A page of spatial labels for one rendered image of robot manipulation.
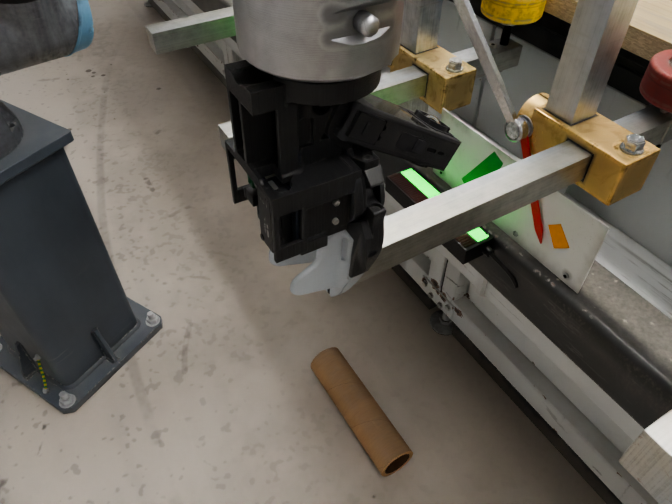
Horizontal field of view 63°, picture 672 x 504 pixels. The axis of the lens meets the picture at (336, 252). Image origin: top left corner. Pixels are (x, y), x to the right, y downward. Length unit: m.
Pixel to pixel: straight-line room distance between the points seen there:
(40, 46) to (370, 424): 0.94
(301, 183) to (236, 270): 1.29
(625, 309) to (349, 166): 0.42
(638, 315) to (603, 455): 0.57
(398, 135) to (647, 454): 0.22
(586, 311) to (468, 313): 0.68
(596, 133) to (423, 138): 0.26
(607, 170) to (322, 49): 0.37
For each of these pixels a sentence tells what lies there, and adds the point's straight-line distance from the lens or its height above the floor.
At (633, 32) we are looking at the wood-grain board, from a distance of 0.77.
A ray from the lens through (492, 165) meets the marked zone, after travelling 0.69.
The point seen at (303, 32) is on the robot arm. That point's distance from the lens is 0.28.
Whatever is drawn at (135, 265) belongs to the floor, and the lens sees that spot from 1.70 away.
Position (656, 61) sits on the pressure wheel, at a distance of 0.68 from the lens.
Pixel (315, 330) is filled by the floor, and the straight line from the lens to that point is 1.46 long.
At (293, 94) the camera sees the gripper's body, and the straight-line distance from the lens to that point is 0.31.
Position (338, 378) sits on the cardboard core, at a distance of 1.28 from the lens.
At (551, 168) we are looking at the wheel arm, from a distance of 0.55.
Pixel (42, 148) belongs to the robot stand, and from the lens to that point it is 1.13.
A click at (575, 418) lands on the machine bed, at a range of 1.23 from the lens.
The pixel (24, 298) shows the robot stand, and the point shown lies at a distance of 1.25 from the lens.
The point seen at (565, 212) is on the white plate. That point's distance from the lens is 0.63.
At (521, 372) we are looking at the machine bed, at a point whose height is 0.16.
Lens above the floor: 1.17
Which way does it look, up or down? 46 degrees down
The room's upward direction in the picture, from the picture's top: straight up
